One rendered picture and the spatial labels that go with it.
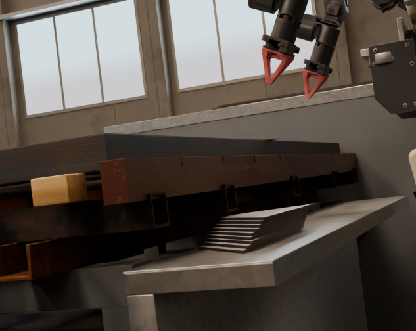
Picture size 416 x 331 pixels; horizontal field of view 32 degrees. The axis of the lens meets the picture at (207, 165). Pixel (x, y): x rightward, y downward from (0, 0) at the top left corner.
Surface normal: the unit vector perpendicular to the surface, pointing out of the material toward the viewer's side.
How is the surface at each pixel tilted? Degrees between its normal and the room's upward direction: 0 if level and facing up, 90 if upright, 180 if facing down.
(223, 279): 90
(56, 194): 90
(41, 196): 90
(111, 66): 90
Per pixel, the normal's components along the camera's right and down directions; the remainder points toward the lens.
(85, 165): -0.38, 0.02
